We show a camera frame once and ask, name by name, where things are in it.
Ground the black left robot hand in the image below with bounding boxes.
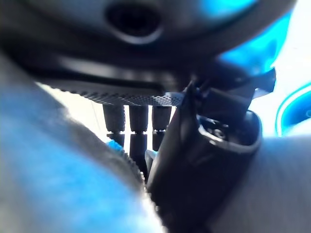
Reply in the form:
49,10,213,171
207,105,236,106
0,0,298,233

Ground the grey fabric garment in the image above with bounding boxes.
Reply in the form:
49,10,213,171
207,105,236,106
0,47,311,233

